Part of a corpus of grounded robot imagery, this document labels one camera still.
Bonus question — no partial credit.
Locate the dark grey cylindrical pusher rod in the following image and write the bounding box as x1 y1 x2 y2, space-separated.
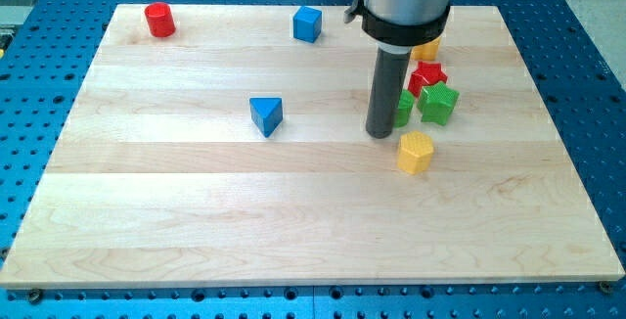
366 46 412 139

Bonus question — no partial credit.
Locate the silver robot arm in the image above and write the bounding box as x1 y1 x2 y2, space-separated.
343 0 451 139

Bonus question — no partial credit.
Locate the yellow block behind arm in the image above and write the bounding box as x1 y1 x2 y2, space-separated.
411 37 441 61

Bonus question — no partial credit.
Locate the blue triangle block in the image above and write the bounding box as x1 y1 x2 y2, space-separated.
249 97 283 138

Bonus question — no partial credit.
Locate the green round block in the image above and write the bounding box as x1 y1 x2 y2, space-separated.
394 89 415 128

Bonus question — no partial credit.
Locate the red star block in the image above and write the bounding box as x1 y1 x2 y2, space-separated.
408 61 448 98

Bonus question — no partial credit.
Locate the green star block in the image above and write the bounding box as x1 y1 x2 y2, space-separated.
417 81 460 126

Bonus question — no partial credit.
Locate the yellow hexagon block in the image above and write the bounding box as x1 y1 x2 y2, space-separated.
397 131 434 174

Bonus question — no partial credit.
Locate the blue cube block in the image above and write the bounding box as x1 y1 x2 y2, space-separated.
292 6 323 43

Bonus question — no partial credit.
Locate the blue perforated metal table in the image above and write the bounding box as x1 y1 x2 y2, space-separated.
1 0 625 318

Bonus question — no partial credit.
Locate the light wooden board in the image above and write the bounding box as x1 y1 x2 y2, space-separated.
1 5 624 289

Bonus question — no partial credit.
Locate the red cylinder block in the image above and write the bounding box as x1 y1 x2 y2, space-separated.
144 2 176 38

